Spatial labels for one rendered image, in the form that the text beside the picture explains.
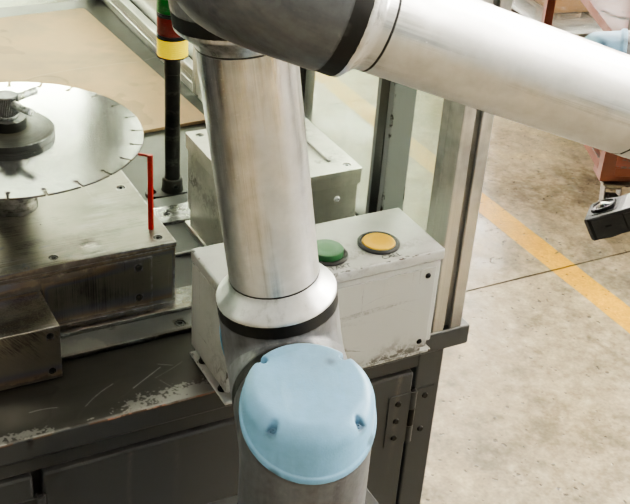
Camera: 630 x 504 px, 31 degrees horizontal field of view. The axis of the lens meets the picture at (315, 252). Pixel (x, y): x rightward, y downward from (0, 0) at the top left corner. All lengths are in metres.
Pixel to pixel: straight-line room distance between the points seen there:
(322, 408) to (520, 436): 1.58
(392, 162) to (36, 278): 0.46
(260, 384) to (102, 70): 1.26
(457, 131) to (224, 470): 0.51
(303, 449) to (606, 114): 0.36
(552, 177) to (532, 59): 2.78
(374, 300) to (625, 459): 1.29
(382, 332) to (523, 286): 1.68
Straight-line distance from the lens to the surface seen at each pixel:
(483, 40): 0.82
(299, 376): 0.99
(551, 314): 2.93
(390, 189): 1.45
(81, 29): 2.36
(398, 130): 1.41
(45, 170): 1.37
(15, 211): 1.48
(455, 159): 1.34
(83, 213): 1.48
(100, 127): 1.47
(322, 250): 1.30
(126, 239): 1.42
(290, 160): 0.97
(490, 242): 3.19
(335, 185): 1.49
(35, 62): 2.20
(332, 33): 0.78
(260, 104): 0.94
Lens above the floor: 1.57
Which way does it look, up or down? 31 degrees down
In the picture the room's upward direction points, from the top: 4 degrees clockwise
